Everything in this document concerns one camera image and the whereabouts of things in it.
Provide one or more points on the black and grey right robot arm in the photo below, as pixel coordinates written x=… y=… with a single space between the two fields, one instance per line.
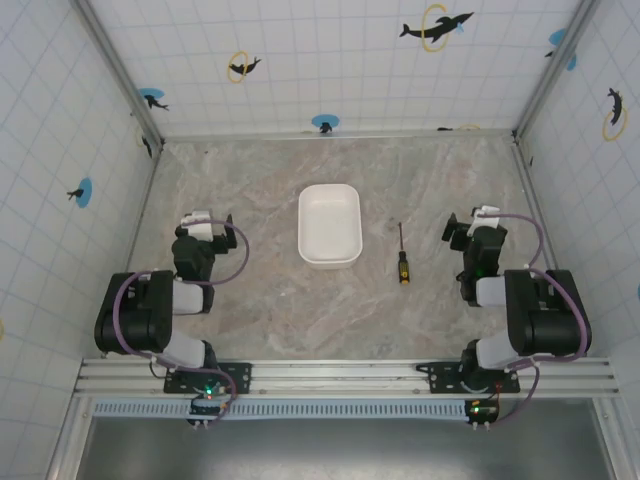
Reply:
x=542 y=320

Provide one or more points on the black and grey left robot arm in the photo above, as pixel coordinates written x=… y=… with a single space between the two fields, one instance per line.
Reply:
x=140 y=320

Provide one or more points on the yellow and black screwdriver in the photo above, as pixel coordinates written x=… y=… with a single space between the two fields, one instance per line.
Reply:
x=403 y=265

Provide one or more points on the white plastic bin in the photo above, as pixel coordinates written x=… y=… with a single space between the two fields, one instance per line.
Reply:
x=329 y=226

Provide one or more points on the dolphin on blue disc sticker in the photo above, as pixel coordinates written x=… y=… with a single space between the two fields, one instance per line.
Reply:
x=325 y=123
x=81 y=192
x=152 y=98

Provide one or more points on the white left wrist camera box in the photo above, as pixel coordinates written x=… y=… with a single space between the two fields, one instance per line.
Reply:
x=198 y=225

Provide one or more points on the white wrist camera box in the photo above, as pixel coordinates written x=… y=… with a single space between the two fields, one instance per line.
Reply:
x=198 y=225
x=484 y=216

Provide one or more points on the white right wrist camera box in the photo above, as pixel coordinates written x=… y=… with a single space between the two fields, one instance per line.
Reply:
x=484 y=216

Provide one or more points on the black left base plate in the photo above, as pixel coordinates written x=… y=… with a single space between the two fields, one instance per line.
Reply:
x=240 y=376

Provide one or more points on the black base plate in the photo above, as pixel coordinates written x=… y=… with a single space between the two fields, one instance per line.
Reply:
x=440 y=375
x=240 y=376

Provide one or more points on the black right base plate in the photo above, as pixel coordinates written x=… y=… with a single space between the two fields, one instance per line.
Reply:
x=440 y=375

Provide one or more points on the aluminium frame bar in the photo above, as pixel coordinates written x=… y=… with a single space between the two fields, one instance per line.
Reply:
x=340 y=134

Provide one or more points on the aluminium mounting rail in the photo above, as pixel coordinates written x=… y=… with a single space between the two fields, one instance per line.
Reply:
x=330 y=375

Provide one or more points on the aluminium frame post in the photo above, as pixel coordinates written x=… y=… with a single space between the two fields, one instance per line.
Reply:
x=120 y=70
x=555 y=65

